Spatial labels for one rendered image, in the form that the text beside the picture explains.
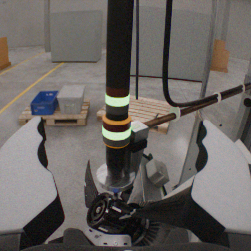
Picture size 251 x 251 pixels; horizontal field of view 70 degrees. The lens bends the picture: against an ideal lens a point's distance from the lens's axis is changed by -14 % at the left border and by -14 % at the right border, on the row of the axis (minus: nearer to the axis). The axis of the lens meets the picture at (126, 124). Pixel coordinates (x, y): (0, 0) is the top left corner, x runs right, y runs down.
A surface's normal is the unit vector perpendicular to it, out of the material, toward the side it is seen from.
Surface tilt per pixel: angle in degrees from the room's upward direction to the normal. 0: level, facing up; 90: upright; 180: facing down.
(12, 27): 90
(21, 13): 90
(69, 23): 90
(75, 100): 95
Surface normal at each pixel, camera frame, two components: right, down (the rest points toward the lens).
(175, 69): -0.05, 0.50
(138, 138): 0.60, 0.42
